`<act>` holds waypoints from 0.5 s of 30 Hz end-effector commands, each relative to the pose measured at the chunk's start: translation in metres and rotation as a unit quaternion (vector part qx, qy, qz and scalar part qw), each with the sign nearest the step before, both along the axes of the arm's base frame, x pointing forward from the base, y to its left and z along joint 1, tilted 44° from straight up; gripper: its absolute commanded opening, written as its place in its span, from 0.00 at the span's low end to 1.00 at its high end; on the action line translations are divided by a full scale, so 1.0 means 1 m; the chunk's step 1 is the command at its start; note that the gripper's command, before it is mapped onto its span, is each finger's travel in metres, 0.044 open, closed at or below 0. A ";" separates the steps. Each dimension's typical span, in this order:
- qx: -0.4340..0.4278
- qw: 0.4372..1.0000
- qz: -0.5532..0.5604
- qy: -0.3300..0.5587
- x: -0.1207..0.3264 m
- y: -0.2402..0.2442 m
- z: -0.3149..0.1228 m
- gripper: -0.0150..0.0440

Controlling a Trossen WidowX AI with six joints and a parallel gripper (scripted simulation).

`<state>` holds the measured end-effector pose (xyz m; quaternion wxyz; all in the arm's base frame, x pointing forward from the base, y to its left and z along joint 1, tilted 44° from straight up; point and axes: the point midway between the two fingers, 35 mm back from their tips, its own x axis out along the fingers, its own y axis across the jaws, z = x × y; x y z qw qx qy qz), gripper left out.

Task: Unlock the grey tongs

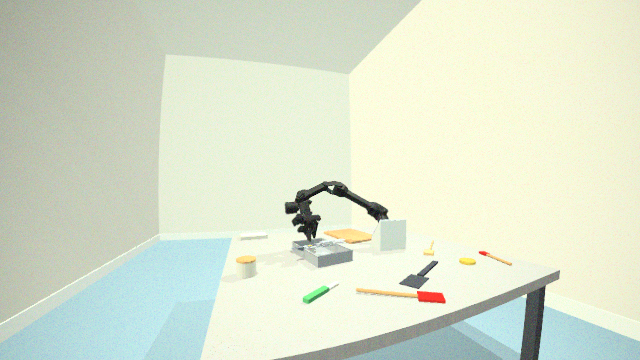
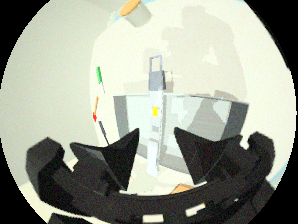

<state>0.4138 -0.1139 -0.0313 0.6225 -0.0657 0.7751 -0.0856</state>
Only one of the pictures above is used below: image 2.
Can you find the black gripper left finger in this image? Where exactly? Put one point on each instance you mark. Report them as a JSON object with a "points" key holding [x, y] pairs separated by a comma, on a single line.
{"points": [[116, 158]]}

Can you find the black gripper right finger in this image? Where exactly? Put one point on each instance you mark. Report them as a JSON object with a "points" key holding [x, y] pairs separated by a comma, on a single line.
{"points": [[201, 155]]}

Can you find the orange flat board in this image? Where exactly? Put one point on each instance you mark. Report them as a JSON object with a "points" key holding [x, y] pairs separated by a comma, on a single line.
{"points": [[180, 187]]}

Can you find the white cylindrical jar with orange lid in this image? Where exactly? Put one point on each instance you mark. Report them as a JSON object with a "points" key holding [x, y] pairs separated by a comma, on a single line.
{"points": [[135, 12]]}

